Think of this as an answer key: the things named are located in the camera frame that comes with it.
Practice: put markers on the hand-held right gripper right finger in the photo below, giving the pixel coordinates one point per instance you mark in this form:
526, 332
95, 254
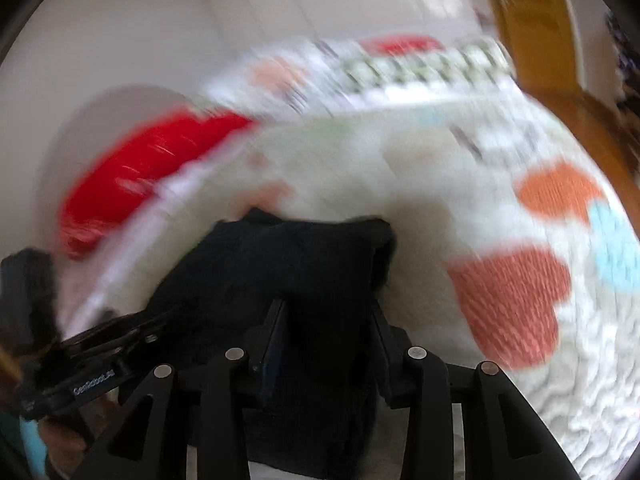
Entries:
386, 360

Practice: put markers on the person's left hand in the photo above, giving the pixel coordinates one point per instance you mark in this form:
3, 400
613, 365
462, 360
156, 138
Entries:
67, 447

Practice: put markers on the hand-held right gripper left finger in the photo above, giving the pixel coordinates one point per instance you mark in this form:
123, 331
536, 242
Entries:
272, 352

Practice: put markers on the pile of clothes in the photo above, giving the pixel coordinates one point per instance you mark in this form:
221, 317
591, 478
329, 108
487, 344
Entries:
622, 60

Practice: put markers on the black pants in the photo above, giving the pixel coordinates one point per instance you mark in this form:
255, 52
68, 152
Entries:
310, 270

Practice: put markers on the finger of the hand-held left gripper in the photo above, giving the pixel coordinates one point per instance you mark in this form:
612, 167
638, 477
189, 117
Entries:
120, 329

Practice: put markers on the green dotted pillow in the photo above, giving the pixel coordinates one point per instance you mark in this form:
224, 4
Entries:
430, 70

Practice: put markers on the wooden door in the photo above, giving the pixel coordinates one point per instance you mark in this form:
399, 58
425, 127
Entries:
540, 30

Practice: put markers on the red pillow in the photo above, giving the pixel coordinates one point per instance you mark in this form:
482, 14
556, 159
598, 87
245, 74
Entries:
145, 165

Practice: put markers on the white floral pillow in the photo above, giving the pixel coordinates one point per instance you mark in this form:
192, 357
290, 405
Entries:
285, 72

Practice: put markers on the white heart-print bed blanket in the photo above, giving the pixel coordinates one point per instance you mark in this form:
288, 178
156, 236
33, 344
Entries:
450, 200

